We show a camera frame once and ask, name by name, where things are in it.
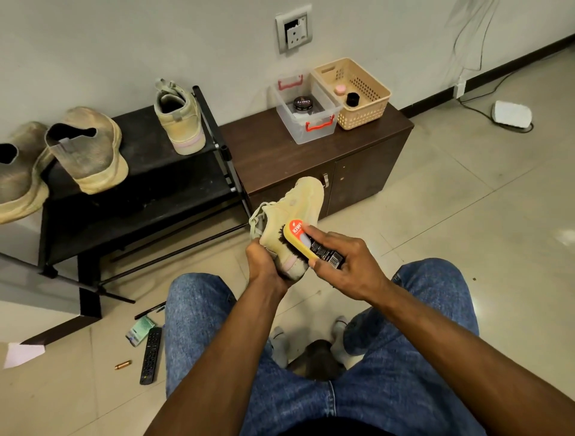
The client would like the person's left hand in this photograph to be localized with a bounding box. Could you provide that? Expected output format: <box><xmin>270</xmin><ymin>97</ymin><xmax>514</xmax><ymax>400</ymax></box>
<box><xmin>245</xmin><ymin>239</ymin><xmax>294</xmax><ymax>298</ymax></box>

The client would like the person's right hand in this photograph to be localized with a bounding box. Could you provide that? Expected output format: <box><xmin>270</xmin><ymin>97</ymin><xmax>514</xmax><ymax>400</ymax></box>
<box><xmin>302</xmin><ymin>229</ymin><xmax>395</xmax><ymax>304</ymax></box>

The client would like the black orange shoe brush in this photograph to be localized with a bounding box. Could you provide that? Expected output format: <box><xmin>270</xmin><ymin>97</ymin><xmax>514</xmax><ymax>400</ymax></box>
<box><xmin>283</xmin><ymin>218</ymin><xmax>347</xmax><ymax>271</ymax></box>

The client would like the pale green lace-up shoe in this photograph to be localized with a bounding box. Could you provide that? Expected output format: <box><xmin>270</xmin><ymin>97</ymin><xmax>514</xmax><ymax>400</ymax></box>
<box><xmin>153</xmin><ymin>79</ymin><xmax>207</xmax><ymax>156</ymax></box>
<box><xmin>249</xmin><ymin>176</ymin><xmax>326</xmax><ymax>281</ymax></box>

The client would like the clear plastic storage box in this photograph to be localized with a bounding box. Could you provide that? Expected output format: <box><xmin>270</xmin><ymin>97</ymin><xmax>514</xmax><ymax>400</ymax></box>
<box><xmin>271</xmin><ymin>74</ymin><xmax>344</xmax><ymax>146</ymax></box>

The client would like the beige plastic basket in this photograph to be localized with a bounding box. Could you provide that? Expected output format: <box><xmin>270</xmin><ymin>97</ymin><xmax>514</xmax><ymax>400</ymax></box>
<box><xmin>311</xmin><ymin>58</ymin><xmax>394</xmax><ymax>131</ymax></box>

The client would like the worn tan slip-on shoe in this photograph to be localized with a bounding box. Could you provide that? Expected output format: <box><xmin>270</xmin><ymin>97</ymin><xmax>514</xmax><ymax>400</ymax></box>
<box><xmin>0</xmin><ymin>121</ymin><xmax>53</xmax><ymax>226</ymax></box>
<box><xmin>45</xmin><ymin>107</ymin><xmax>129</xmax><ymax>195</ymax></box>

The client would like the person's left forearm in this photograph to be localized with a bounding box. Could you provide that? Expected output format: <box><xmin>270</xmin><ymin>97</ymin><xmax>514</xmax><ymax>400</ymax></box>
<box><xmin>146</xmin><ymin>286</ymin><xmax>287</xmax><ymax>436</ymax></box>

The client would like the person's right forearm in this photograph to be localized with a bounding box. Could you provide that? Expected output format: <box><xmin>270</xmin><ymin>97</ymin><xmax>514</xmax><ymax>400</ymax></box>
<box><xmin>373</xmin><ymin>278</ymin><xmax>575</xmax><ymax>436</ymax></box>

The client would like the dark brown wooden cabinet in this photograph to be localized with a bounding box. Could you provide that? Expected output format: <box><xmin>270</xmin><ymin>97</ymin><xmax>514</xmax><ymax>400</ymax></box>
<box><xmin>219</xmin><ymin>104</ymin><xmax>415</xmax><ymax>221</ymax></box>

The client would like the person's right leg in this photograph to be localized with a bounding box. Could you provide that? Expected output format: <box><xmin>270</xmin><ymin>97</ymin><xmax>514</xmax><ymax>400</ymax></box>
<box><xmin>328</xmin><ymin>259</ymin><xmax>486</xmax><ymax>436</ymax></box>

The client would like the black metal shoe rack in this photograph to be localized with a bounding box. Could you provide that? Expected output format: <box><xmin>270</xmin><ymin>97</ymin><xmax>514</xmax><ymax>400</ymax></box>
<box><xmin>0</xmin><ymin>85</ymin><xmax>253</xmax><ymax>347</ymax></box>

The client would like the black pen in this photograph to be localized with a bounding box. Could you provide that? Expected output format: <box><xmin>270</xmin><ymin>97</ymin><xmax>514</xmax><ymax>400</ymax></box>
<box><xmin>134</xmin><ymin>302</ymin><xmax>167</xmax><ymax>320</ymax></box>

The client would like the green paper packet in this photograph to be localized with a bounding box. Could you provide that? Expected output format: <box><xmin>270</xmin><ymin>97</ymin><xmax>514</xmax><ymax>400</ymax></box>
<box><xmin>126</xmin><ymin>315</ymin><xmax>158</xmax><ymax>347</ymax></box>

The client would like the black remote control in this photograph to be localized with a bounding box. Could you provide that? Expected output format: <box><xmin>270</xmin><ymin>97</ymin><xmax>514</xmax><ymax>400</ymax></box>
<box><xmin>140</xmin><ymin>326</ymin><xmax>164</xmax><ymax>386</ymax></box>

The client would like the white router box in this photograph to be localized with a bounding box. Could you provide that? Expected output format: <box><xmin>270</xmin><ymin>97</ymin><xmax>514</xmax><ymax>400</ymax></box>
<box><xmin>491</xmin><ymin>99</ymin><xmax>535</xmax><ymax>133</ymax></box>

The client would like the white paper sheet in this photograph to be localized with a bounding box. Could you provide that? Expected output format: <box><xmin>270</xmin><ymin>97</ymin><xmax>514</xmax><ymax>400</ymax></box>
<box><xmin>2</xmin><ymin>342</ymin><xmax>46</xmax><ymax>370</ymax></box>

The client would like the white wall socket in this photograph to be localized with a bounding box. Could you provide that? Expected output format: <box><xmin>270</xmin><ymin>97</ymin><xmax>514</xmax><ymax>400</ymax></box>
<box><xmin>275</xmin><ymin>5</ymin><xmax>314</xmax><ymax>55</ymax></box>

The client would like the white cable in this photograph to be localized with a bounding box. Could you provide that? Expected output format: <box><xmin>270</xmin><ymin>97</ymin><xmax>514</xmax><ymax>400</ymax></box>
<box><xmin>452</xmin><ymin>0</ymin><xmax>534</xmax><ymax>134</ymax></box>

